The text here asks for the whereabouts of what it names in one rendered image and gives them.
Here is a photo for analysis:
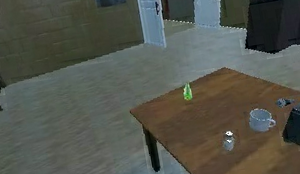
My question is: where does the small grey metal utensil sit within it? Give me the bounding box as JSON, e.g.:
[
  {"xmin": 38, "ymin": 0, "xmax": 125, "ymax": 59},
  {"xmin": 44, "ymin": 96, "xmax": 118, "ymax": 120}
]
[{"xmin": 275, "ymin": 95, "xmax": 296, "ymax": 109}]

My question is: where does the white mug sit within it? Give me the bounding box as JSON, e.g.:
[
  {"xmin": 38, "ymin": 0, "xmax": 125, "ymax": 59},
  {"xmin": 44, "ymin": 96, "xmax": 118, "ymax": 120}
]
[{"xmin": 246, "ymin": 105, "xmax": 278, "ymax": 135}]

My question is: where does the green glass bottle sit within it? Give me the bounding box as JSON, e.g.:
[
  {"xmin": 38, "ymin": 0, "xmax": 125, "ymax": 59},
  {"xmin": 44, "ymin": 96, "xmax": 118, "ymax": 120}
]
[{"xmin": 181, "ymin": 81, "xmax": 195, "ymax": 103}]

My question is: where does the clear glass salt shaker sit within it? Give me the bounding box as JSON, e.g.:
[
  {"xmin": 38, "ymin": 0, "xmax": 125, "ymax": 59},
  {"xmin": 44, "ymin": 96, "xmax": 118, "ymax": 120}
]
[{"xmin": 219, "ymin": 129, "xmax": 239, "ymax": 153}]

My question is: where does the dark kitchen counter cabinet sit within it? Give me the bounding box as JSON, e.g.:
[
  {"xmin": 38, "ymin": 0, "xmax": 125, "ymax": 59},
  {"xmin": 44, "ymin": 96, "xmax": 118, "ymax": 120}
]
[{"xmin": 237, "ymin": 0, "xmax": 300, "ymax": 66}]

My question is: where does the brown wooden table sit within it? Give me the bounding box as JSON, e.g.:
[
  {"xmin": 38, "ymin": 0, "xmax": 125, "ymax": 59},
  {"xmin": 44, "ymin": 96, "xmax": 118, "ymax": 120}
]
[{"xmin": 124, "ymin": 54, "xmax": 300, "ymax": 174}]

